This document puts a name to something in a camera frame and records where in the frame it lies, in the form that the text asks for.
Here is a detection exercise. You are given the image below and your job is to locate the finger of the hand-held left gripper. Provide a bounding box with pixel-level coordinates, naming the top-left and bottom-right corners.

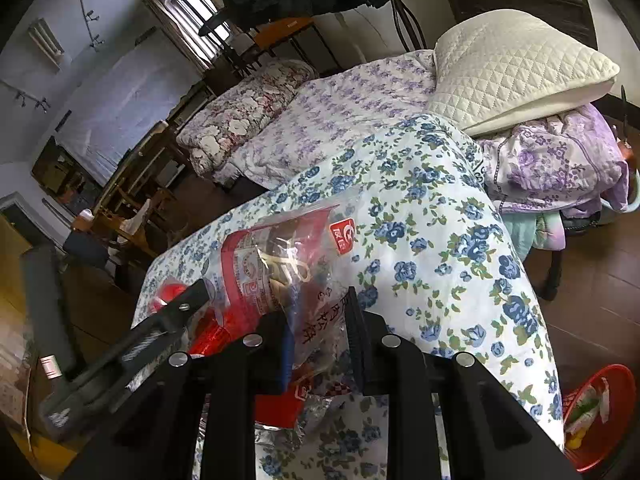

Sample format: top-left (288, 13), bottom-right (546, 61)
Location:
top-left (131, 279), bottom-right (211, 356)

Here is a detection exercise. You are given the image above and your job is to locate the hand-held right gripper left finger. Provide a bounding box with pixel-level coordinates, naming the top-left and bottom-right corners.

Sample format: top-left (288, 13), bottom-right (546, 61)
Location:
top-left (65, 307), bottom-right (301, 480)

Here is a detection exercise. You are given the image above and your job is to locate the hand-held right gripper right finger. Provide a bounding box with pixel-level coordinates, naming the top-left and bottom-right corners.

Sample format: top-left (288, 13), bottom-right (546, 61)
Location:
top-left (344, 286), bottom-right (581, 480)

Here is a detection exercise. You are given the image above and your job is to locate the red foil packet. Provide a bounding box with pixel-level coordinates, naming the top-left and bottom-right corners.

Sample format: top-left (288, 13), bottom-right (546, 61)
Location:
top-left (150, 282), bottom-right (251, 358)

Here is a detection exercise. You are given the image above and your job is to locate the clear red snack bag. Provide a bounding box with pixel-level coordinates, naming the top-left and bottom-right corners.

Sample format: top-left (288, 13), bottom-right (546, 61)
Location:
top-left (200, 194), bottom-right (393, 441)

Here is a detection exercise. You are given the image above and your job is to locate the green paper packet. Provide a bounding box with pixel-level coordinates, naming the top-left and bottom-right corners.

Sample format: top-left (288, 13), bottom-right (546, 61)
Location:
top-left (569, 385), bottom-right (601, 423)

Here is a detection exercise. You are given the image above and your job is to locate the white plastic bag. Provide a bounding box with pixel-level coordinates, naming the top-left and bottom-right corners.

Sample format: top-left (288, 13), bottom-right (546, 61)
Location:
top-left (596, 377), bottom-right (612, 424)

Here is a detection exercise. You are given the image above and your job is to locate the red plastic basket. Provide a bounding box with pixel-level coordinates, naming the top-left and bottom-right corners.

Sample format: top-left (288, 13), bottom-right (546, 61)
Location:
top-left (562, 364), bottom-right (637, 473)

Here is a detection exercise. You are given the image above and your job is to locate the wooden chair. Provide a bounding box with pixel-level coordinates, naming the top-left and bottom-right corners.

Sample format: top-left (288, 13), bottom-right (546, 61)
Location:
top-left (92, 187), bottom-right (191, 261)

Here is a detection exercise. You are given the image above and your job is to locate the dark blue seat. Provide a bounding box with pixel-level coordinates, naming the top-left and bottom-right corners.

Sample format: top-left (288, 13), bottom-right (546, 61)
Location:
top-left (64, 232), bottom-right (109, 267)

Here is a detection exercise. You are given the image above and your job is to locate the blue floral blanket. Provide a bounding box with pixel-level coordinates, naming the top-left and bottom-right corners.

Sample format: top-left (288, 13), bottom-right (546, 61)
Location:
top-left (132, 112), bottom-right (566, 480)

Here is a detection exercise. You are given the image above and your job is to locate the brown wooden cabinet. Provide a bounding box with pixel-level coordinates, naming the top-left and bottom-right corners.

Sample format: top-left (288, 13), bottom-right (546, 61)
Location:
top-left (0, 215), bottom-right (36, 331)

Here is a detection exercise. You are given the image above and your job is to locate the wooden table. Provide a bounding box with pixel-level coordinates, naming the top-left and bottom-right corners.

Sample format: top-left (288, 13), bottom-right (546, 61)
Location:
top-left (102, 122), bottom-right (193, 211)

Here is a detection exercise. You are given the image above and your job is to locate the mint green cloth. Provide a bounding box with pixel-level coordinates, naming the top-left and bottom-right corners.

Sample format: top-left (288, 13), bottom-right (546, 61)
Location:
top-left (502, 209), bottom-right (567, 262)

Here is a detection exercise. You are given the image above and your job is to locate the folded maroon floral quilt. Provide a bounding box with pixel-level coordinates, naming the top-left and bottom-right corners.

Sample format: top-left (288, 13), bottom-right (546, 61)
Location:
top-left (175, 59), bottom-right (313, 177)

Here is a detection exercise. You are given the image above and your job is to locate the black chair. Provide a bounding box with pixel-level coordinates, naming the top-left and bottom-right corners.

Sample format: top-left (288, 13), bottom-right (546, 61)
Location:
top-left (542, 212), bottom-right (601, 302)

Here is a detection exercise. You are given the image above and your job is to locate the purple floral bed sheet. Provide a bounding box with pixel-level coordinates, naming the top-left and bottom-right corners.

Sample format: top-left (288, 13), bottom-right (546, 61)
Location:
top-left (215, 50), bottom-right (438, 191)

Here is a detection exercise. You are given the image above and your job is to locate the folded purple floral quilt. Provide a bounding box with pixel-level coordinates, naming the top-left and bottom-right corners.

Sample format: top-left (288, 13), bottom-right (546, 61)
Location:
top-left (480, 102), bottom-right (631, 213)

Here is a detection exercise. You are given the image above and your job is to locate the teal plastic basin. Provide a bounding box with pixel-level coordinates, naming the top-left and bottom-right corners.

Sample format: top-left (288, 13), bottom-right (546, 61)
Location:
top-left (597, 165), bottom-right (640, 226)

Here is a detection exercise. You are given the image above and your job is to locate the orange box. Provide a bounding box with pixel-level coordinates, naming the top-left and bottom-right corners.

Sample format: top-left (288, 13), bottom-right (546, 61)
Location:
top-left (255, 16), bottom-right (316, 48)

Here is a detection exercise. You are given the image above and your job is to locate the window with curtain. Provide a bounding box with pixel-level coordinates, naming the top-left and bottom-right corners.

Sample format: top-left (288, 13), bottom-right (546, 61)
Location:
top-left (145, 0), bottom-right (226, 73)

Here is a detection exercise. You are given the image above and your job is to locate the cream quilted pillow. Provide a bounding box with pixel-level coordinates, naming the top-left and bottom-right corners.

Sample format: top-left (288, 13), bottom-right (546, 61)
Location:
top-left (427, 8), bottom-right (621, 137)

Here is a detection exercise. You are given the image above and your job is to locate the ceiling track light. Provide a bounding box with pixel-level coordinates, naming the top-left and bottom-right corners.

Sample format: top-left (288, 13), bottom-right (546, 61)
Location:
top-left (75, 0), bottom-right (102, 50)

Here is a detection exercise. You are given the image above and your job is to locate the wooden wall shelf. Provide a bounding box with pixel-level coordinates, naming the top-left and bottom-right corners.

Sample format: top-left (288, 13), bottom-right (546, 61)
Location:
top-left (31, 135), bottom-right (87, 197)

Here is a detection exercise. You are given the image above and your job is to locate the white wall sheet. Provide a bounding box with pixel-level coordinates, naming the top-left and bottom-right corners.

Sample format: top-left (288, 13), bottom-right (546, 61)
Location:
top-left (57, 35), bottom-right (201, 186)

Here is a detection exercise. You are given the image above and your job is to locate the white wall vent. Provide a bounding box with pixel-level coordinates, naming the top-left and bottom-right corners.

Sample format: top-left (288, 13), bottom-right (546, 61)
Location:
top-left (27, 19), bottom-right (66, 67)

